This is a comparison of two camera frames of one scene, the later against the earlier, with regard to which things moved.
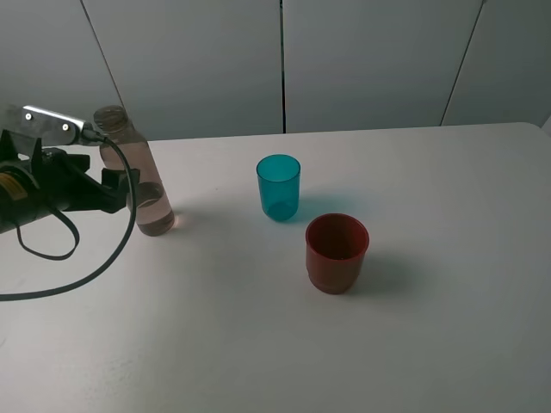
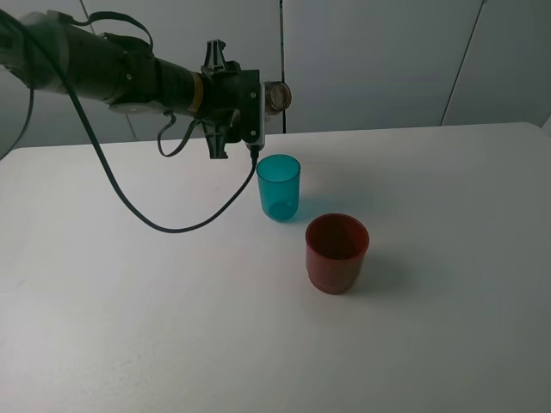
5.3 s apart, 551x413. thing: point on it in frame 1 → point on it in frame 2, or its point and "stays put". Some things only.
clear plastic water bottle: [121, 149] → [277, 97]
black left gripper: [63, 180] → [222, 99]
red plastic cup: [335, 247] stays put
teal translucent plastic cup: [279, 180] stays put
